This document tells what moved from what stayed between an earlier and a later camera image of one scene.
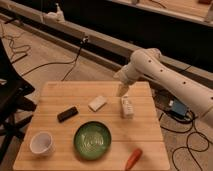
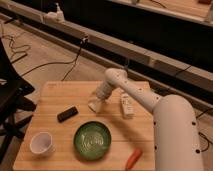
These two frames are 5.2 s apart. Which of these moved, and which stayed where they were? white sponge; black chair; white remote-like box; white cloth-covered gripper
Moved: white cloth-covered gripper
Stayed: black chair; white remote-like box; white sponge
